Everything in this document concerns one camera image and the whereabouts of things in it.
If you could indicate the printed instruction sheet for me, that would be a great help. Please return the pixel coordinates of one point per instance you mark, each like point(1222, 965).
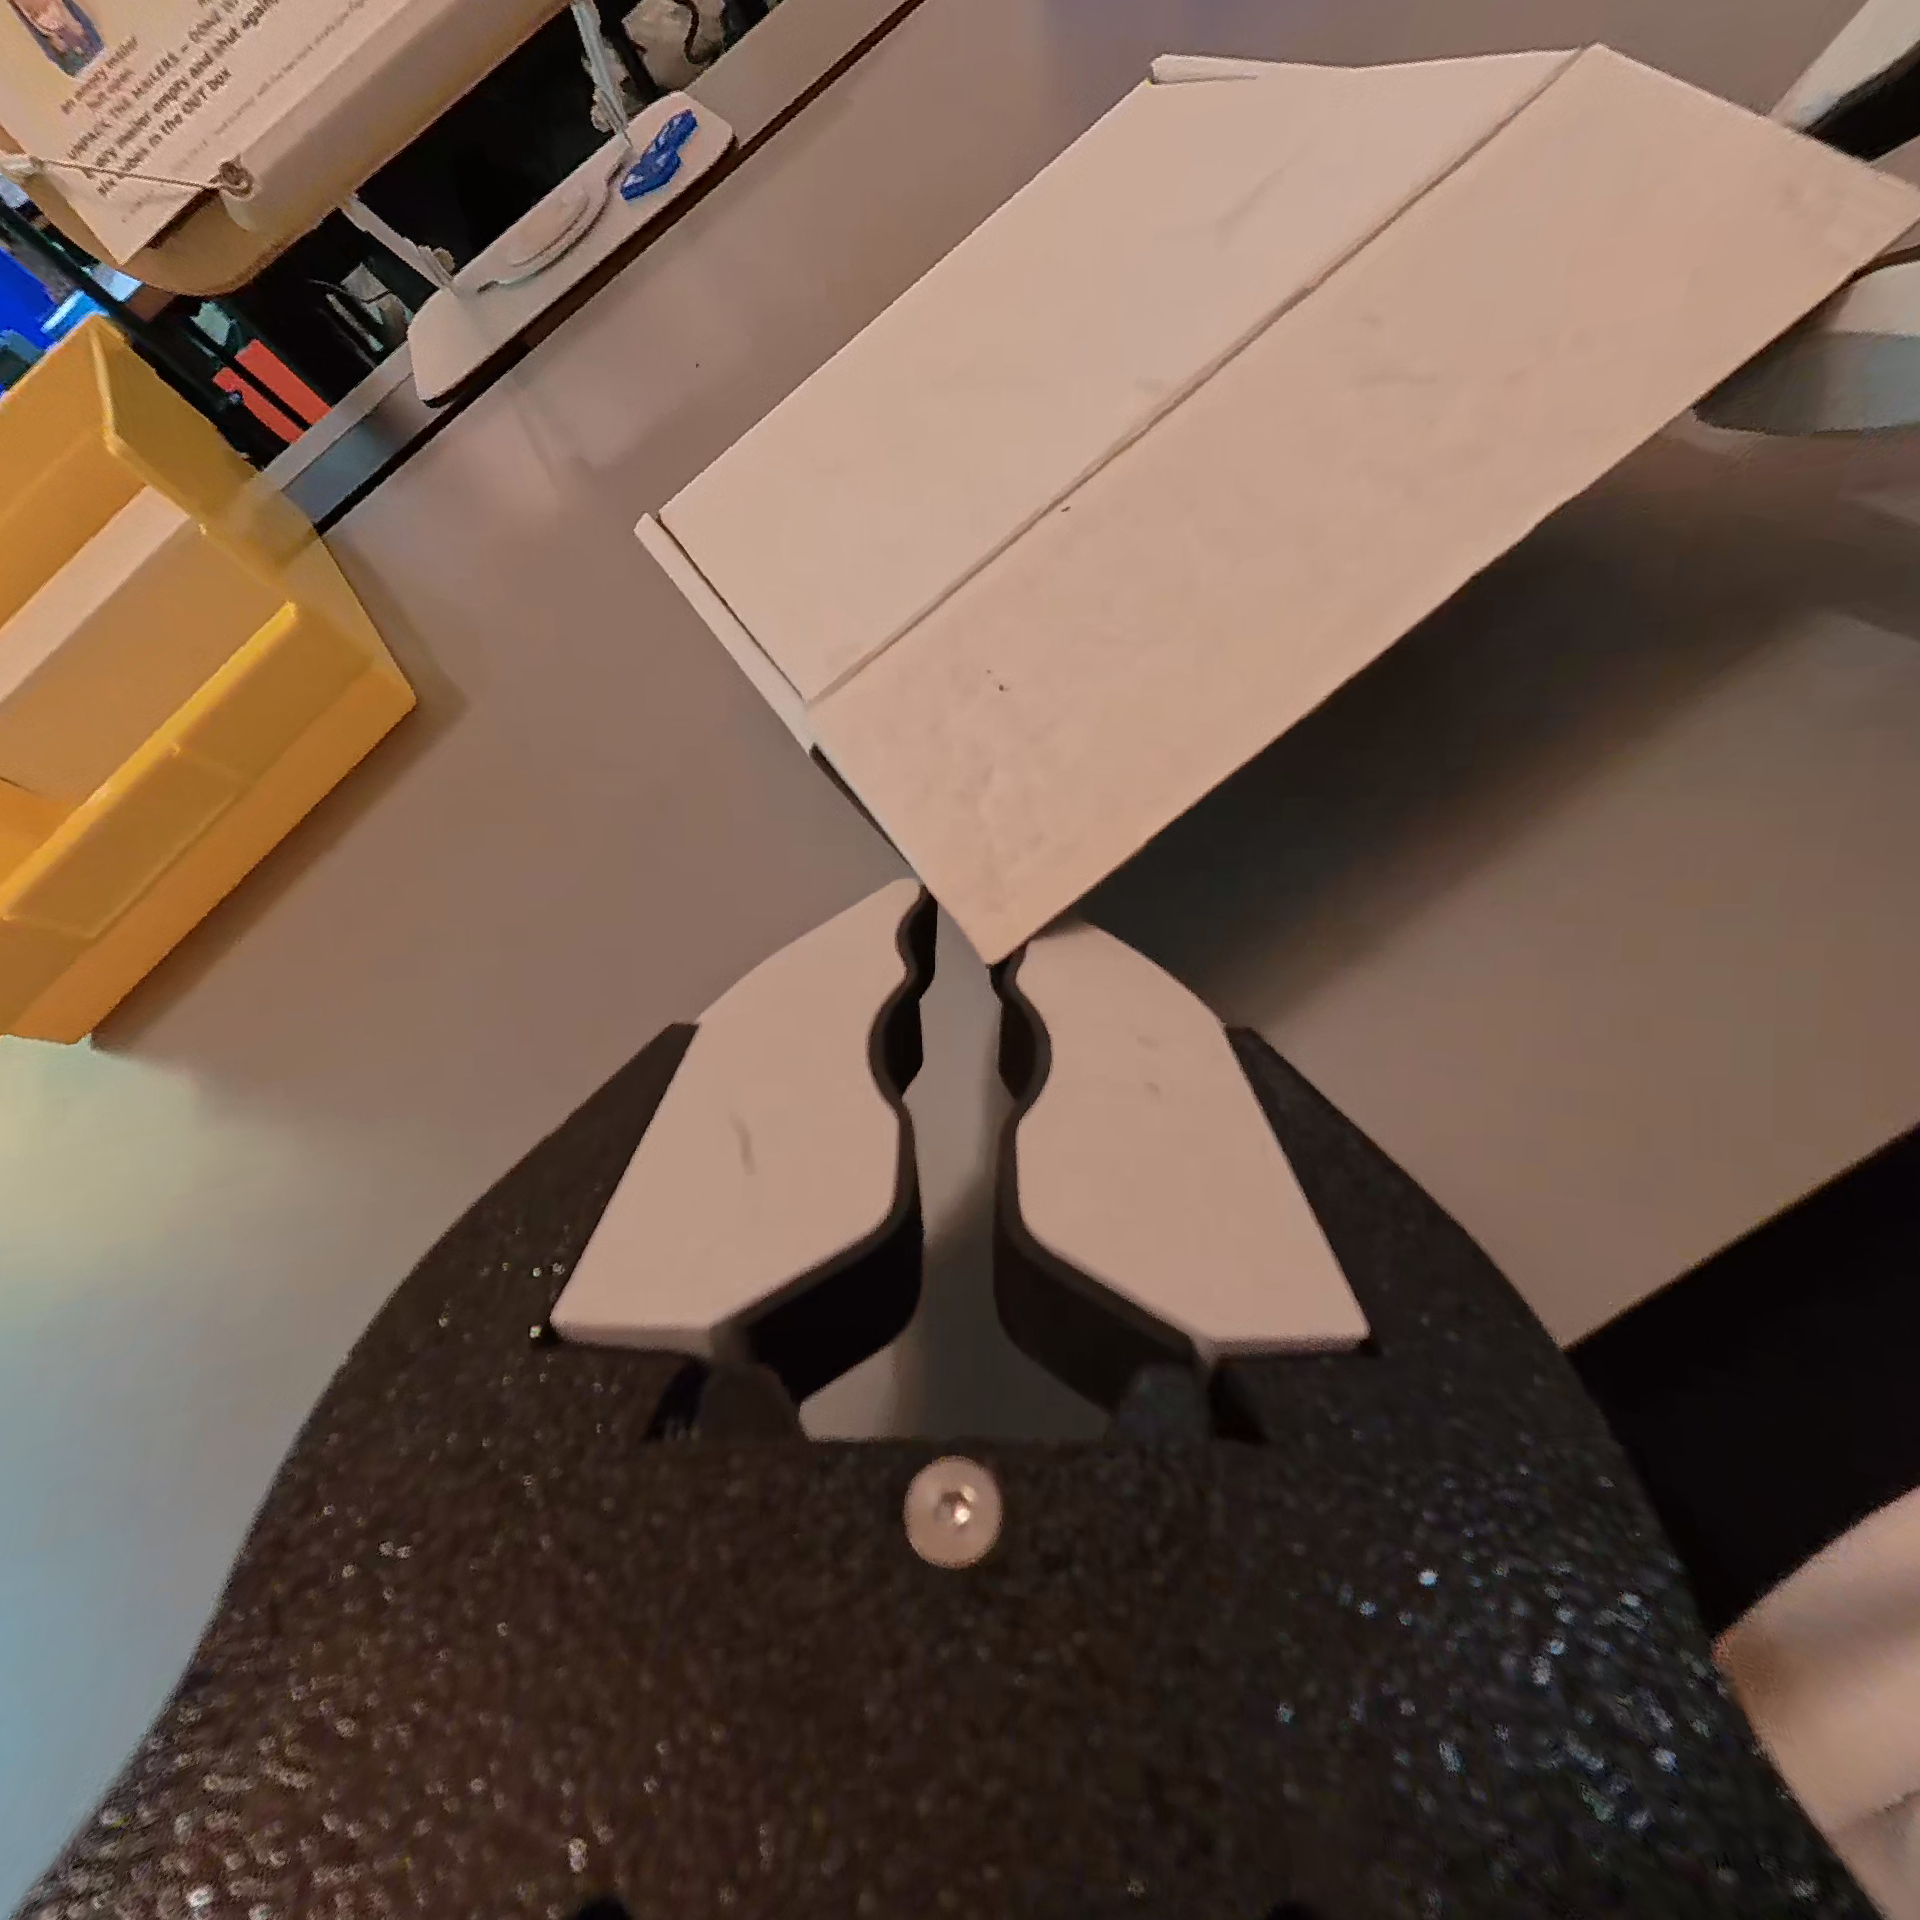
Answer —
point(270, 91)

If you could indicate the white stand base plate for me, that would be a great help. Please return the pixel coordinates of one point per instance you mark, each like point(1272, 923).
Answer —
point(494, 323)

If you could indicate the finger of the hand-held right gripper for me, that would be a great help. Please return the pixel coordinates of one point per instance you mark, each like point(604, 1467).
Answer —
point(1844, 361)
point(1875, 60)

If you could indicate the blue plastic clip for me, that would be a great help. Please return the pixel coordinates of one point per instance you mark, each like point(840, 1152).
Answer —
point(661, 150)

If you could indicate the yellow plastic bin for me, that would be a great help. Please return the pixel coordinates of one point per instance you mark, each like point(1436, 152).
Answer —
point(195, 780)

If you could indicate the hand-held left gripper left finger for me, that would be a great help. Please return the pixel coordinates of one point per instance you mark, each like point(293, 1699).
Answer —
point(751, 1171)

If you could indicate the white oval puck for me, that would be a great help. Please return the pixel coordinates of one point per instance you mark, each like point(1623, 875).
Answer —
point(554, 224)

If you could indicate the white cardboard box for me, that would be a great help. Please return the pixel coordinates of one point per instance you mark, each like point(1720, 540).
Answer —
point(1201, 451)
point(104, 630)

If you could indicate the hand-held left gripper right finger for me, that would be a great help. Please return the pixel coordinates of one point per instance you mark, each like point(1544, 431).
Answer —
point(1170, 1171)

